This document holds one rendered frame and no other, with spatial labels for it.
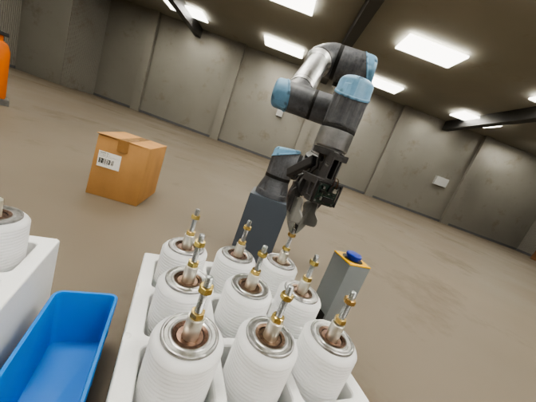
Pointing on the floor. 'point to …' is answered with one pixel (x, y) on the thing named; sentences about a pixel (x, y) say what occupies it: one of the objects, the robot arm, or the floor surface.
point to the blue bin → (59, 349)
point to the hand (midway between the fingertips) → (293, 226)
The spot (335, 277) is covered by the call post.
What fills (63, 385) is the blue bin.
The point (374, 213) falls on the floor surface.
